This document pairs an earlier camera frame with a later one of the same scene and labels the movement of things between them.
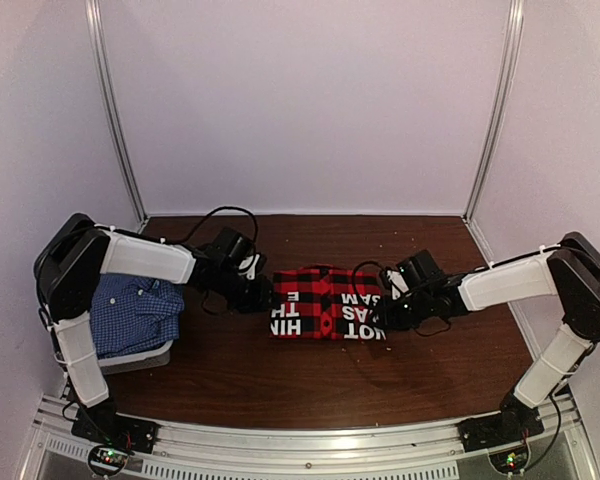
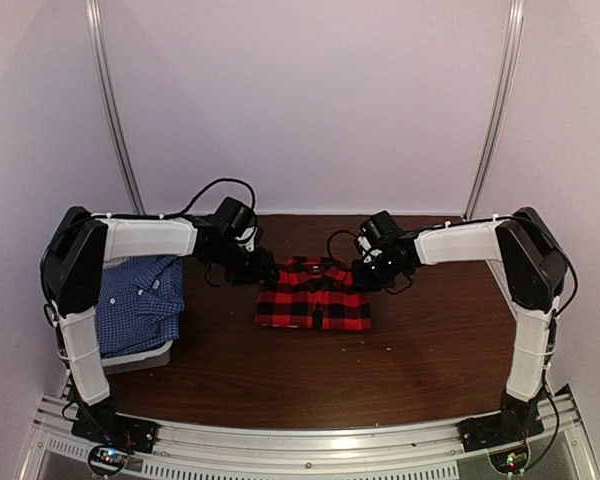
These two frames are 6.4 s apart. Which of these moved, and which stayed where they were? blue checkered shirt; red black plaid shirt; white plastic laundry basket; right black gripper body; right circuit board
Moved: right black gripper body; red black plaid shirt
Stayed: white plastic laundry basket; right circuit board; blue checkered shirt
